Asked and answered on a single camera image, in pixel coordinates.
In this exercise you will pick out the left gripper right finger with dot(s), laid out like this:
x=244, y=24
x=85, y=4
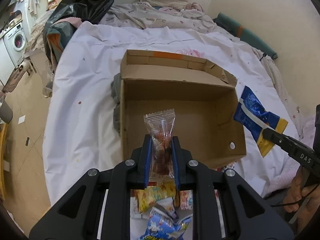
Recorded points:
x=180, y=160

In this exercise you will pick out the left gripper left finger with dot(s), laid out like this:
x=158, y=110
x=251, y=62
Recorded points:
x=139, y=175

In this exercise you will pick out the white red snack bag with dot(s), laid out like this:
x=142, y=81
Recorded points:
x=186, y=200

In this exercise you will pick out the clear red candy packet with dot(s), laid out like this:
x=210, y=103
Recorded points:
x=160, y=126

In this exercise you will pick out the blue white snack bag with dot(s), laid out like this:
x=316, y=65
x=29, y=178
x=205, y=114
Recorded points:
x=161, y=226

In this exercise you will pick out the blue yellow snack packet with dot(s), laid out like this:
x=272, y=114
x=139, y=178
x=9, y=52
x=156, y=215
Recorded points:
x=251, y=113

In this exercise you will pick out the yellow snack bag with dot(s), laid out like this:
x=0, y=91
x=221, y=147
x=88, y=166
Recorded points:
x=149, y=196

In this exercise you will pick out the person's right hand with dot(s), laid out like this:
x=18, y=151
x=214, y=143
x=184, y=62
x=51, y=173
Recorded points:
x=296, y=193

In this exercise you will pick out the brown cardboard box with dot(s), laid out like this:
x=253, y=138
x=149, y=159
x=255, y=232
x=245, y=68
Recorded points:
x=201, y=93

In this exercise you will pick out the white bed sheet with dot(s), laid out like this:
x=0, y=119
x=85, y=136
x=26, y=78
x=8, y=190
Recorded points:
x=88, y=179

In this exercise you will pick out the grey cloth beside box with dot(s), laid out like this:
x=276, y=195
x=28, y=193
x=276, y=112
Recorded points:
x=116, y=96

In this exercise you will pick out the green rolled mat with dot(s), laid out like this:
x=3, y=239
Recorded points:
x=237, y=30

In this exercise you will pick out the yellow wooden chair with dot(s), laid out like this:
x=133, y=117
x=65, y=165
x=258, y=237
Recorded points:
x=3, y=143

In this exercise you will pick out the grey trash bin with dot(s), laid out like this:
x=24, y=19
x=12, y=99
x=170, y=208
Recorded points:
x=6, y=113

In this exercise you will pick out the brown door mat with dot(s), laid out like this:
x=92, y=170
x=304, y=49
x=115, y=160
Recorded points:
x=14, y=79

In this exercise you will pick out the floral crumpled blanket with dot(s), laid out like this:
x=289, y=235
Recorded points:
x=142, y=15

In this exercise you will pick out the white washing machine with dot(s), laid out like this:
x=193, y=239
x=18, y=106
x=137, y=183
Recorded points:
x=15, y=43

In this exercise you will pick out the black garbage bag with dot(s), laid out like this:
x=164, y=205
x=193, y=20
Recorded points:
x=86, y=10

